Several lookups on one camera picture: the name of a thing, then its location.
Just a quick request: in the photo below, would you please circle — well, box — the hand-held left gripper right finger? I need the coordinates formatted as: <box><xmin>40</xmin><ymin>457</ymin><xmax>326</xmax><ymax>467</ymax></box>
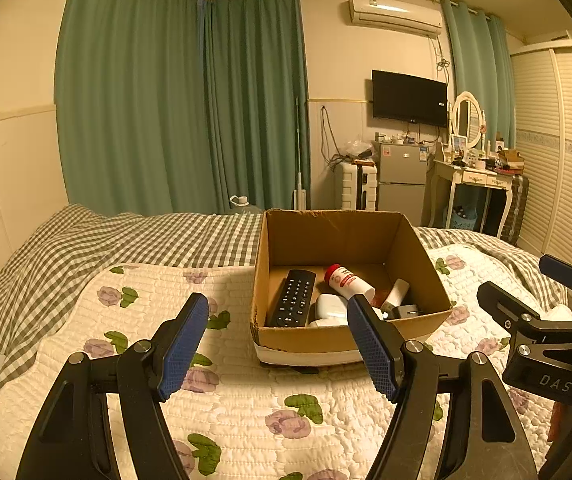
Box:
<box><xmin>347</xmin><ymin>294</ymin><xmax>539</xmax><ymax>480</ymax></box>

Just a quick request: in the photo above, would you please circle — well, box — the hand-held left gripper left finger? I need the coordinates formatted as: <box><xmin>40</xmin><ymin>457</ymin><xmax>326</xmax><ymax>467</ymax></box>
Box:
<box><xmin>15</xmin><ymin>292</ymin><xmax>210</xmax><ymax>480</ymax></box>

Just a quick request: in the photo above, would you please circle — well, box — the white squeeze tube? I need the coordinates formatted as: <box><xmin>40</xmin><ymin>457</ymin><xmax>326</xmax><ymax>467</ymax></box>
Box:
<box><xmin>380</xmin><ymin>278</ymin><xmax>411</xmax><ymax>314</ymax></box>

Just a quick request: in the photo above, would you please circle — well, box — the red capped white bottle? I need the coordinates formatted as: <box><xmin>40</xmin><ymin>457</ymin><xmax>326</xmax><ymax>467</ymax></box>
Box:
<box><xmin>324</xmin><ymin>263</ymin><xmax>376</xmax><ymax>304</ymax></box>

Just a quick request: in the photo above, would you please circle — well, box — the black remote control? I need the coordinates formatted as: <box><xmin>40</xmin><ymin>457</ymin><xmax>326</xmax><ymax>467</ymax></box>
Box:
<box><xmin>265</xmin><ymin>269</ymin><xmax>316</xmax><ymax>328</ymax></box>

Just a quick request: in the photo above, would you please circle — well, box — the floral quilted blanket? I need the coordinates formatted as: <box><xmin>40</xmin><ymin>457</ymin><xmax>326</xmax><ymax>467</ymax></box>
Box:
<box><xmin>0</xmin><ymin>243</ymin><xmax>572</xmax><ymax>480</ymax></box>

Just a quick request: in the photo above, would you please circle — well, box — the dark checkered suitcase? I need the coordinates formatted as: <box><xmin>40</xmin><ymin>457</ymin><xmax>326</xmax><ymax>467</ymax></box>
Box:
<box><xmin>498</xmin><ymin>172</ymin><xmax>531</xmax><ymax>246</ymax></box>

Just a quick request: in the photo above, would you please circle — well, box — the blue plastic basket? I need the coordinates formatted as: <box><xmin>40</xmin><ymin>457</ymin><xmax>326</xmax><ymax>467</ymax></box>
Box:
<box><xmin>448</xmin><ymin>209</ymin><xmax>478</xmax><ymax>231</ymax></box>

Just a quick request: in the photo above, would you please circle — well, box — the white louvred wardrobe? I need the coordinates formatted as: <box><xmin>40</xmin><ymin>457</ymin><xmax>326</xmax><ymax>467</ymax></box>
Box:
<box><xmin>509</xmin><ymin>39</ymin><xmax>572</xmax><ymax>269</ymax></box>

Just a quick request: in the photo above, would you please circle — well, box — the small cardboard box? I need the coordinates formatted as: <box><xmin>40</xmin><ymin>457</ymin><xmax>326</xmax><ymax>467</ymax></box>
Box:
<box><xmin>496</xmin><ymin>148</ymin><xmax>525</xmax><ymax>170</ymax></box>

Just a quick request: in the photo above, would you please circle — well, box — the white dressing table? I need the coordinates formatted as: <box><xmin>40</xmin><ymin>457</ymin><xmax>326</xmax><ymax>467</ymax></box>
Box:
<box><xmin>425</xmin><ymin>158</ymin><xmax>514</xmax><ymax>239</ymax></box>

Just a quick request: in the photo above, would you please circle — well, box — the grey checkered bedsheet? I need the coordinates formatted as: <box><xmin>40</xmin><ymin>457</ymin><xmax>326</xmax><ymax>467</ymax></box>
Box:
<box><xmin>0</xmin><ymin>203</ymin><xmax>572</xmax><ymax>411</ymax></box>

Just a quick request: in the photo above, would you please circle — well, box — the large water bottle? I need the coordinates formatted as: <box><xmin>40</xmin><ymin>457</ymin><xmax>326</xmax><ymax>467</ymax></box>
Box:
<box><xmin>229</xmin><ymin>194</ymin><xmax>263</xmax><ymax>215</ymax></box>

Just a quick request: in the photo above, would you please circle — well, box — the silver refrigerator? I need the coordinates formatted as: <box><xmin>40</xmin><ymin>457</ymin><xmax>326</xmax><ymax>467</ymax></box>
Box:
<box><xmin>376</xmin><ymin>140</ymin><xmax>429</xmax><ymax>212</ymax></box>

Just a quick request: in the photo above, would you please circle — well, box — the white suitcase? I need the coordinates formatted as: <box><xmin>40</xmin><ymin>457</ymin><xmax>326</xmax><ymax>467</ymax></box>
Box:
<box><xmin>335</xmin><ymin>161</ymin><xmax>379</xmax><ymax>211</ymax></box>

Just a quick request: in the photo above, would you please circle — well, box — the oval white vanity mirror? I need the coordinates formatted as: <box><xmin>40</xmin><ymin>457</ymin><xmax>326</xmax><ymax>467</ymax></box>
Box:
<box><xmin>451</xmin><ymin>91</ymin><xmax>485</xmax><ymax>150</ymax></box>

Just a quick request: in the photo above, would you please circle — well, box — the clear plastic bag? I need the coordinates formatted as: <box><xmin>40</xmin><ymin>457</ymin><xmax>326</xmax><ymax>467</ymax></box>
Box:
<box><xmin>343</xmin><ymin>138</ymin><xmax>374</xmax><ymax>160</ymax></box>

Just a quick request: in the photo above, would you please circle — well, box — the teal curtain beside wardrobe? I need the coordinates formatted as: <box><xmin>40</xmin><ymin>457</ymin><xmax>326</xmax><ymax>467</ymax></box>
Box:
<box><xmin>440</xmin><ymin>0</ymin><xmax>517</xmax><ymax>154</ymax></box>

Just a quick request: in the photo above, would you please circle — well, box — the teal curtain beside mop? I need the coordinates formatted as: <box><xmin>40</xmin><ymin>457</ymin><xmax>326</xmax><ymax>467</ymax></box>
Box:
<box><xmin>200</xmin><ymin>0</ymin><xmax>312</xmax><ymax>214</ymax></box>

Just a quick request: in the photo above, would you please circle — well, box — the wide teal curtain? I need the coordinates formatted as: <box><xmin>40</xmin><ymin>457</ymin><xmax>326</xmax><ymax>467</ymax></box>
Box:
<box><xmin>54</xmin><ymin>0</ymin><xmax>207</xmax><ymax>217</ymax></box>

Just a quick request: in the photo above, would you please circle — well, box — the white air conditioner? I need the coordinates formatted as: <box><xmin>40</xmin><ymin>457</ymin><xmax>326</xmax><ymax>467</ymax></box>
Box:
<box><xmin>349</xmin><ymin>0</ymin><xmax>443</xmax><ymax>38</ymax></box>

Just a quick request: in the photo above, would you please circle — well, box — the black hanging wall cable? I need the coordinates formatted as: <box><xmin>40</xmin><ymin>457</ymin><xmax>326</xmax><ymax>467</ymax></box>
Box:
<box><xmin>320</xmin><ymin>105</ymin><xmax>341</xmax><ymax>170</ymax></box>

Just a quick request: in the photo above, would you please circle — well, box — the black wall television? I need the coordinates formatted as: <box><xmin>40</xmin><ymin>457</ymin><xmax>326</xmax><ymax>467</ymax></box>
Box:
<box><xmin>371</xmin><ymin>69</ymin><xmax>449</xmax><ymax>128</ymax></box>

